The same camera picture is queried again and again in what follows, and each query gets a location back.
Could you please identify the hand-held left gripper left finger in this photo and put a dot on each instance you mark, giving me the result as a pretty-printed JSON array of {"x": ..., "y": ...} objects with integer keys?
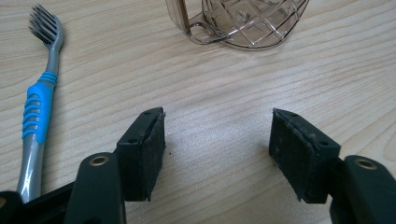
[{"x": 146, "y": 155}]

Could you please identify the clear brown plastic cup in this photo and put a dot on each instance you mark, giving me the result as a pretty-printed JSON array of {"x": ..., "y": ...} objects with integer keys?
[{"x": 246, "y": 21}]

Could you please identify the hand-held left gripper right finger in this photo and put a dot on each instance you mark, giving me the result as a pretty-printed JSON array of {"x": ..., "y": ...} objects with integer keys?
[{"x": 299, "y": 155}]

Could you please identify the blue and grey toothbrush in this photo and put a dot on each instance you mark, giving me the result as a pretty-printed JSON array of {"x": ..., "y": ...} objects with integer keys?
[{"x": 38, "y": 109}]

